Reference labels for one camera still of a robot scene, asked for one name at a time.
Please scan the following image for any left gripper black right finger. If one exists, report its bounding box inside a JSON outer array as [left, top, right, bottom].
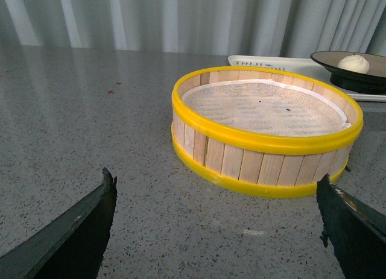
[[316, 174, 385, 278]]

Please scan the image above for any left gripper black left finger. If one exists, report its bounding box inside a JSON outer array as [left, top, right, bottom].
[[1, 168, 117, 278]]

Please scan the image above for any beige plate black rim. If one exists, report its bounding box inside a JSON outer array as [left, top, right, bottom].
[[310, 51, 385, 95]]

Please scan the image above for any white steamed bun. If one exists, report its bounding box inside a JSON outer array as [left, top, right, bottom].
[[337, 54, 370, 74]]

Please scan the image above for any cream bear tray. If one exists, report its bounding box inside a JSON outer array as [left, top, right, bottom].
[[228, 55, 385, 102]]

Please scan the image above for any yellow rimmed bamboo steamer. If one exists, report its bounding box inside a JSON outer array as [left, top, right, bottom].
[[171, 66, 364, 198]]

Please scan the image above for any white steamer liner cloth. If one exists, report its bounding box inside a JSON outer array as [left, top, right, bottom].
[[182, 79, 351, 137]]

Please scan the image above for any grey pleated curtain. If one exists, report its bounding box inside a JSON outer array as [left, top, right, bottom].
[[1, 0, 385, 58]]

